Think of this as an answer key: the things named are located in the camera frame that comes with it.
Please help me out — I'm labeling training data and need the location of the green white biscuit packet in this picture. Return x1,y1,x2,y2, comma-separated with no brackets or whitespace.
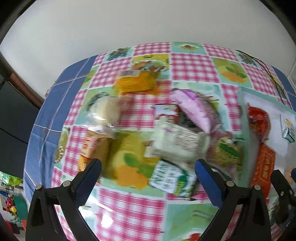
149,160,197,198

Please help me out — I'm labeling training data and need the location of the pink snack packet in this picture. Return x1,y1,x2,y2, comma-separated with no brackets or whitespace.
171,88,221,135

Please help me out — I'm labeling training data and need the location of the red nice snack packet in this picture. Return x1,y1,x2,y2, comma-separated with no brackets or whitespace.
247,105,271,142

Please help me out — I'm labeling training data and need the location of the orange white cracker packet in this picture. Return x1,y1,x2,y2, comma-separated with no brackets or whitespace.
78,131,112,172

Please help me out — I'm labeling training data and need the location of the pink plaid fruit tablecloth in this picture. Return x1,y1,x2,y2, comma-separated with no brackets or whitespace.
52,42,295,240

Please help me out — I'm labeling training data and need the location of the red gold patterned snack packet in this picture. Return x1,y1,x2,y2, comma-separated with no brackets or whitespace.
250,143,276,198

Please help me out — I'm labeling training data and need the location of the white red snack packet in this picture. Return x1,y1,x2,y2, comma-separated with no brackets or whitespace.
144,104,210,171

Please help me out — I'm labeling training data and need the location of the brown wooden frame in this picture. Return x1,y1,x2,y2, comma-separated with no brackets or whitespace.
1,54,44,109

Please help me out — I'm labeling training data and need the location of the clear white bun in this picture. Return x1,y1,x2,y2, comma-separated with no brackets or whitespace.
83,96,121,138

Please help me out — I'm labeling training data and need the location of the green yellow snack packet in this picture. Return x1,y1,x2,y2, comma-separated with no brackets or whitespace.
211,136,244,167

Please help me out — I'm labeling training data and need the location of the black cable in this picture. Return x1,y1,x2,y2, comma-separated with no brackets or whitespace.
234,49,293,110

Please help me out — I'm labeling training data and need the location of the blue quilted bed cover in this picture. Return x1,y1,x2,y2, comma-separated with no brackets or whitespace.
23,56,96,202

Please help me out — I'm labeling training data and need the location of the orange yellow snack packet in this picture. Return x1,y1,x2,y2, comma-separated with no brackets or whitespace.
114,70,161,94

